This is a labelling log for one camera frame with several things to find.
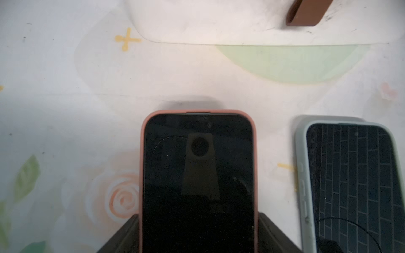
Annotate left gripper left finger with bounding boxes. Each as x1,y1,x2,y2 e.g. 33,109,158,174
97,214,139,253

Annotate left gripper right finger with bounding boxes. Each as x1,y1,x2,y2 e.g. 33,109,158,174
258,213,302,253

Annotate pink case phone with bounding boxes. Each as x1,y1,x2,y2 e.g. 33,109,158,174
139,109,258,253

